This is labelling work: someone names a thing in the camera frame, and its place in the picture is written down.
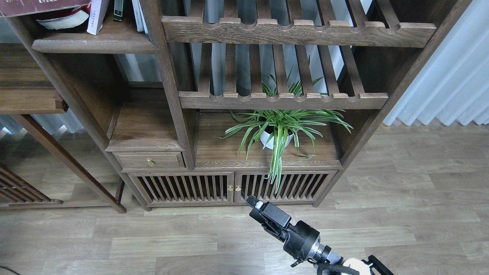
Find white plant pot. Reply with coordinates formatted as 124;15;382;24
260;126;295;150

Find white upright book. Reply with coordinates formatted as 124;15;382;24
132;0;148;34

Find dark green upright book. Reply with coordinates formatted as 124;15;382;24
112;0;125;22

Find dark wooden bookshelf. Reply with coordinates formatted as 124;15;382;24
5;0;471;208

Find green spider plant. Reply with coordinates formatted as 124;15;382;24
224;109;353;192

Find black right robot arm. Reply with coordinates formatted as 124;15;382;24
246;196;392;275

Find wooden side furniture left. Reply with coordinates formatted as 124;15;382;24
0;43;127;214

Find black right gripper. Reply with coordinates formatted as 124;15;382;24
246;196;320;264

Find white lavender paperback book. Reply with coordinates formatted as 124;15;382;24
87;0;110;35

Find dark red book white characters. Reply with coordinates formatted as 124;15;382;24
0;0;91;18

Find white curtain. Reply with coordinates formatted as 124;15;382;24
384;0;489;126

